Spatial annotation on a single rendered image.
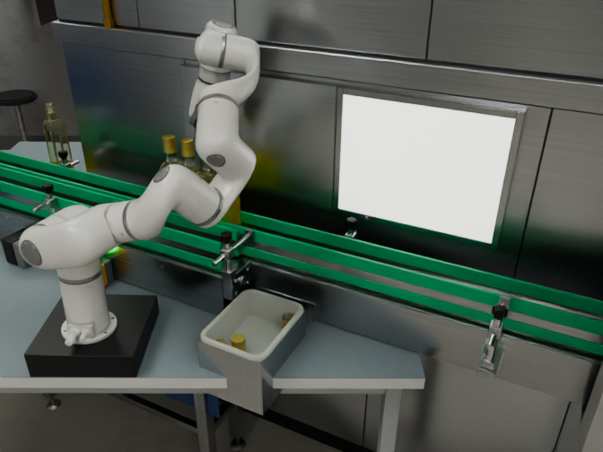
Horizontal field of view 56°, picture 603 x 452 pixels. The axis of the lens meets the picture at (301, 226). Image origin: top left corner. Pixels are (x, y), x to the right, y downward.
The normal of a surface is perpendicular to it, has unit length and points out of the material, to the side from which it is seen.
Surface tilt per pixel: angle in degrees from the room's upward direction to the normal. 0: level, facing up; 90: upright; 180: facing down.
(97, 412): 0
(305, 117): 90
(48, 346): 2
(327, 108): 90
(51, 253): 91
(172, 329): 0
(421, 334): 90
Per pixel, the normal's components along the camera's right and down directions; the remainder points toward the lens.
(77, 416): 0.00, -0.88
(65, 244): -0.37, 0.29
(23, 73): 0.00, 0.48
